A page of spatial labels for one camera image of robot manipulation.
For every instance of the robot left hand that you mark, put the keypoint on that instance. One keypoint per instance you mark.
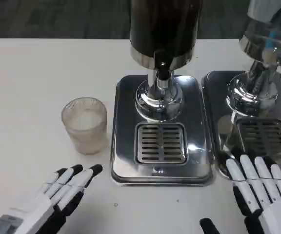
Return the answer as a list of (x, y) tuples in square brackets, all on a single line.
[(43, 207)]

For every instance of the clear ribbed glass cup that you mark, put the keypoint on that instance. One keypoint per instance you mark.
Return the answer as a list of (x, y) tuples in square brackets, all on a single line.
[(85, 125)]

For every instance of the steel drip tray with grid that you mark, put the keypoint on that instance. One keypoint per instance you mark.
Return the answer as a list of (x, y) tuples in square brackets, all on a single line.
[(255, 126), (161, 131)]

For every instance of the dark drink dispenser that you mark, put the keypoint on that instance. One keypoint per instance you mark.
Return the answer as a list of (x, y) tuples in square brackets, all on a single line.
[(163, 61)]

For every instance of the clear drink dispenser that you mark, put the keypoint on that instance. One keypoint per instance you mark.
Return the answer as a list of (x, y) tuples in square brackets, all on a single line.
[(265, 56)]

